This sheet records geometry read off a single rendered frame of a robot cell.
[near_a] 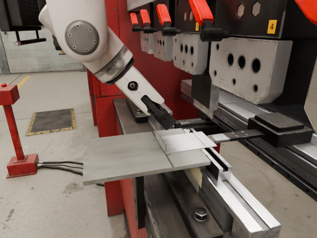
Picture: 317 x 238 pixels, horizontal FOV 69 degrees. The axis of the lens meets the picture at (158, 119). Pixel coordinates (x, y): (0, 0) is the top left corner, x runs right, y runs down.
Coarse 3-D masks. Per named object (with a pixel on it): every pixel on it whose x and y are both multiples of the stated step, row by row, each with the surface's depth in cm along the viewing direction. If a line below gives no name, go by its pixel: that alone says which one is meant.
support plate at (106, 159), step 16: (176, 128) 65; (96, 144) 56; (112, 144) 56; (128, 144) 56; (144, 144) 56; (96, 160) 50; (112, 160) 50; (128, 160) 50; (144, 160) 50; (160, 160) 50; (176, 160) 50; (192, 160) 50; (208, 160) 50; (96, 176) 44; (112, 176) 44; (128, 176) 45
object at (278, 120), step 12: (252, 120) 65; (264, 120) 62; (276, 120) 61; (288, 120) 61; (240, 132) 61; (252, 132) 61; (264, 132) 61; (276, 132) 57; (288, 132) 57; (300, 132) 58; (312, 132) 59; (276, 144) 57; (288, 144) 58
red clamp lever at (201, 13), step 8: (192, 0) 36; (200, 0) 35; (192, 8) 36; (200, 8) 34; (208, 8) 35; (200, 16) 34; (208, 16) 34; (200, 24) 34; (208, 24) 34; (200, 32) 33; (208, 32) 32; (216, 32) 32; (224, 32) 33; (208, 40) 33; (216, 40) 33
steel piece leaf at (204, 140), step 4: (196, 132) 62; (200, 132) 62; (196, 136) 60; (200, 136) 60; (204, 136) 60; (200, 140) 58; (204, 140) 58; (208, 140) 58; (204, 144) 56; (208, 144) 56; (212, 144) 56
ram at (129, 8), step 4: (136, 0) 96; (140, 0) 89; (144, 0) 82; (148, 0) 77; (152, 0) 72; (128, 4) 115; (132, 4) 106; (136, 4) 96; (140, 4) 90; (144, 4) 83; (128, 8) 117; (132, 8) 107; (136, 8) 103; (140, 8) 103
